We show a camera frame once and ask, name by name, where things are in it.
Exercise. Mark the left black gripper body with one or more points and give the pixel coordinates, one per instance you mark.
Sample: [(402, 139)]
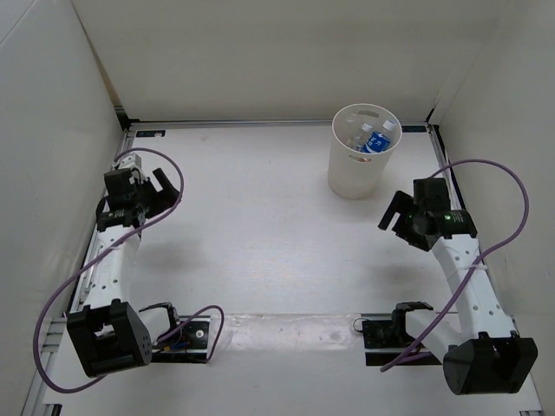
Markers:
[(145, 193)]

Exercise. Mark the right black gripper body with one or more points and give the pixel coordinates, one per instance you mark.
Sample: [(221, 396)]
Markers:
[(412, 212)]

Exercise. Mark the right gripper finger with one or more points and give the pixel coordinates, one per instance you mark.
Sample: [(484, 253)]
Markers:
[(413, 239), (401, 204)]

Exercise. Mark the clear plastic bottle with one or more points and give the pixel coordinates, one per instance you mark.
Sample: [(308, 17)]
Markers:
[(358, 141)]

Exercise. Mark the white plastic bin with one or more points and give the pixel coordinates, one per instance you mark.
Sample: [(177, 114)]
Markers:
[(348, 177)]

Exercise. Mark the blue label plastic bottle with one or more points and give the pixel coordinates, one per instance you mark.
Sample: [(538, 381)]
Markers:
[(379, 141)]

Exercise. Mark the blue table sticker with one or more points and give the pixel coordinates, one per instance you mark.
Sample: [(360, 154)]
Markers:
[(150, 134)]

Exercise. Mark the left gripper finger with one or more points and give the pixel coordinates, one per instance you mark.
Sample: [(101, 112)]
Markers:
[(156, 208), (168, 194)]

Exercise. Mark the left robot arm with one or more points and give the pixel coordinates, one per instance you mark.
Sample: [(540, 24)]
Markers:
[(108, 335)]

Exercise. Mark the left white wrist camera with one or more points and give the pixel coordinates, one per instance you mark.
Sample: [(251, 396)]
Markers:
[(129, 161)]

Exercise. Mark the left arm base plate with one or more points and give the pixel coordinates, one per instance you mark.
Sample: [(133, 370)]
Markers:
[(190, 347)]

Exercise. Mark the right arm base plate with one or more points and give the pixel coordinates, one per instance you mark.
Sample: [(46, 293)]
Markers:
[(380, 344)]

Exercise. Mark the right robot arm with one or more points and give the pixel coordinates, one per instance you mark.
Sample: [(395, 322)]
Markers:
[(485, 355)]

